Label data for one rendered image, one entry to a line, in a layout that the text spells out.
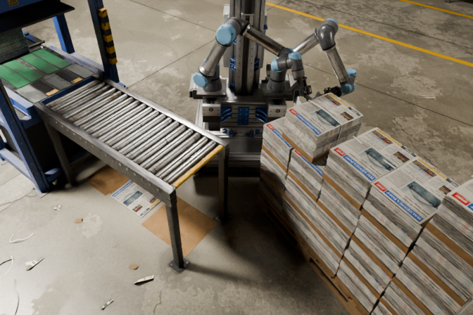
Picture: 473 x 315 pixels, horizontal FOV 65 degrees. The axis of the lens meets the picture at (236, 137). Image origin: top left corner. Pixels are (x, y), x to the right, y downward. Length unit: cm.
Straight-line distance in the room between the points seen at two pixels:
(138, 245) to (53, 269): 58
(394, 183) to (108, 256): 198
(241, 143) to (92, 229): 138
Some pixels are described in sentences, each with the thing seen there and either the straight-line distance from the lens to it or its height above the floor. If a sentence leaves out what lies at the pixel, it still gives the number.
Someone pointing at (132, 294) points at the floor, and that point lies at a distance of 273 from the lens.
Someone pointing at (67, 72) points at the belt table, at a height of 80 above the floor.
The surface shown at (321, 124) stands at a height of 106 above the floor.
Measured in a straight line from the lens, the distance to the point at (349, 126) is 230.
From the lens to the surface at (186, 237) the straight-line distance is 289.
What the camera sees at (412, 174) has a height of 107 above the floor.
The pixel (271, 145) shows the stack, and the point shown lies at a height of 71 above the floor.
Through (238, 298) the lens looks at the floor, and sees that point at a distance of 265.
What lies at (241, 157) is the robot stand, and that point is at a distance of 311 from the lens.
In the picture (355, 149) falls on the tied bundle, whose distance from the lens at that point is 209.
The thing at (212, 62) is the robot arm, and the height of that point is 114.
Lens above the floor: 240
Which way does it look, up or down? 41 degrees down
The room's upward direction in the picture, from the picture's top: 2 degrees clockwise
